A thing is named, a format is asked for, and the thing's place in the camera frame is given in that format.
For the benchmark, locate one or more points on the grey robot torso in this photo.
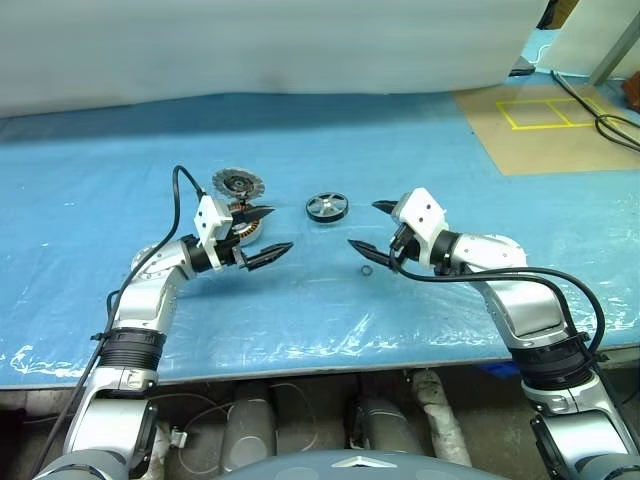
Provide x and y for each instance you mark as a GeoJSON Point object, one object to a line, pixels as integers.
{"type": "Point", "coordinates": [330, 467]}

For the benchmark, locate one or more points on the brown cardboard sheet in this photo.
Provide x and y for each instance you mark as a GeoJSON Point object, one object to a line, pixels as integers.
{"type": "Point", "coordinates": [550, 150]}

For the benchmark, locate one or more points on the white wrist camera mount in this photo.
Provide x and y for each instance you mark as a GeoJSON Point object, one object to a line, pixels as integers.
{"type": "Point", "coordinates": [212, 217]}
{"type": "Point", "coordinates": [422, 210]}

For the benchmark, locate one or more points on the white foam panel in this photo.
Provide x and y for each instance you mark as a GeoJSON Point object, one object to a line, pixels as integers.
{"type": "Point", "coordinates": [580, 35]}

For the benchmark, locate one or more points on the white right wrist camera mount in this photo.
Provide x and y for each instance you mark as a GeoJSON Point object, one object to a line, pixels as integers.
{"type": "Point", "coordinates": [422, 210]}

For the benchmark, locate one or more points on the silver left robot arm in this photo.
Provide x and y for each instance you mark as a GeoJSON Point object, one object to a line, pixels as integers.
{"type": "Point", "coordinates": [140, 295]}

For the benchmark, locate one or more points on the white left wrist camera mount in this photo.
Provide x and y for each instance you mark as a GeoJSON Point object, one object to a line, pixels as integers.
{"type": "Point", "coordinates": [212, 217]}

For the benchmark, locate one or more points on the blue table cover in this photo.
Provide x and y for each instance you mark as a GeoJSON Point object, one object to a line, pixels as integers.
{"type": "Point", "coordinates": [100, 200]}

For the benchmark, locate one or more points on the yellow tape squares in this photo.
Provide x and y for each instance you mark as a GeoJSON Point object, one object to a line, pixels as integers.
{"type": "Point", "coordinates": [550, 126]}

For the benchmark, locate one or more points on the red object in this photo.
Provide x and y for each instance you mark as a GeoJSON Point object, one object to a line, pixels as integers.
{"type": "Point", "coordinates": [634, 92]}

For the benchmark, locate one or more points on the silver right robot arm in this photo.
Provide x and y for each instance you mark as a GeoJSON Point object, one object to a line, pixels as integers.
{"type": "Point", "coordinates": [525, 310]}

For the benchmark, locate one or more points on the white foam sheet backdrop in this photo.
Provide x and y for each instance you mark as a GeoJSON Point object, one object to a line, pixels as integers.
{"type": "Point", "coordinates": [250, 45]}

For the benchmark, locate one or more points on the aluminium frame post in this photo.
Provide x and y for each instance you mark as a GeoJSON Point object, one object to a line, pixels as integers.
{"type": "Point", "coordinates": [617, 45]}

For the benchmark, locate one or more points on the spoked silver motor rotor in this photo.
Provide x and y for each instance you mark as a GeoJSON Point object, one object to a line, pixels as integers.
{"type": "Point", "coordinates": [327, 206]}

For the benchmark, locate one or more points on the toothed metal gear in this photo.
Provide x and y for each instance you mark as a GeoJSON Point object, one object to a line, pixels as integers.
{"type": "Point", "coordinates": [237, 184]}

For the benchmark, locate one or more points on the blue crate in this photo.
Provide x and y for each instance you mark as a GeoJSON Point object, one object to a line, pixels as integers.
{"type": "Point", "coordinates": [500, 370]}

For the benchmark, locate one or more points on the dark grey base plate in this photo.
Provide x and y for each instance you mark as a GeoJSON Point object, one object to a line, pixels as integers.
{"type": "Point", "coordinates": [522, 68]}

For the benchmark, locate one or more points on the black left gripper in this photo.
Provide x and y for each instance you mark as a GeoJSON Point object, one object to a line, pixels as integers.
{"type": "Point", "coordinates": [235, 257]}

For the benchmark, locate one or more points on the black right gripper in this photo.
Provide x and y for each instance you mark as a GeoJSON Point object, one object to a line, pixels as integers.
{"type": "Point", "coordinates": [402, 240]}

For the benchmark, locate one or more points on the small silver clip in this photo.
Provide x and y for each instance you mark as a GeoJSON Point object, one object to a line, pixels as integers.
{"type": "Point", "coordinates": [178, 438]}

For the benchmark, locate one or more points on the motor stator with copper windings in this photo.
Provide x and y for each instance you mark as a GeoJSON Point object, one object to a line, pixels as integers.
{"type": "Point", "coordinates": [250, 232]}

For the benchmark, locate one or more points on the white round object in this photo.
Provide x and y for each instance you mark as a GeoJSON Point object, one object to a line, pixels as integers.
{"type": "Point", "coordinates": [387, 425]}

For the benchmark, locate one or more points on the white wrapped table leg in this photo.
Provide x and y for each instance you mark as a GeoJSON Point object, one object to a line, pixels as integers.
{"type": "Point", "coordinates": [440, 415]}
{"type": "Point", "coordinates": [161, 447]}

